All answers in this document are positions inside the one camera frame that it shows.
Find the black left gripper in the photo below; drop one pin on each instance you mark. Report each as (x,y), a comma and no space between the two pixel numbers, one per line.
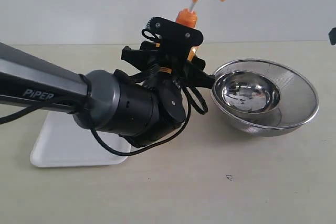
(146,113)

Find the orange pump soap bottle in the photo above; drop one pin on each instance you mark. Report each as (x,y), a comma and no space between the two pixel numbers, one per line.
(194,11)

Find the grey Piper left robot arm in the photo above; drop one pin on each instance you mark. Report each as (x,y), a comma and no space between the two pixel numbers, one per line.
(92,99)

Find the steel mesh colander bowl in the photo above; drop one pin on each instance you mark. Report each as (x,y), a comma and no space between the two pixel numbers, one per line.
(298,105)

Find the small shiny steel bowl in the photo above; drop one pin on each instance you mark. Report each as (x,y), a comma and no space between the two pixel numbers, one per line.
(246,94)

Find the white rectangular foam tray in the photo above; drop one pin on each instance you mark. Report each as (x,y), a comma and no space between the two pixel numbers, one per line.
(62,143)

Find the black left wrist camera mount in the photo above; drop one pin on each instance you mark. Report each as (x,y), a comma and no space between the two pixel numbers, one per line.
(173,36)

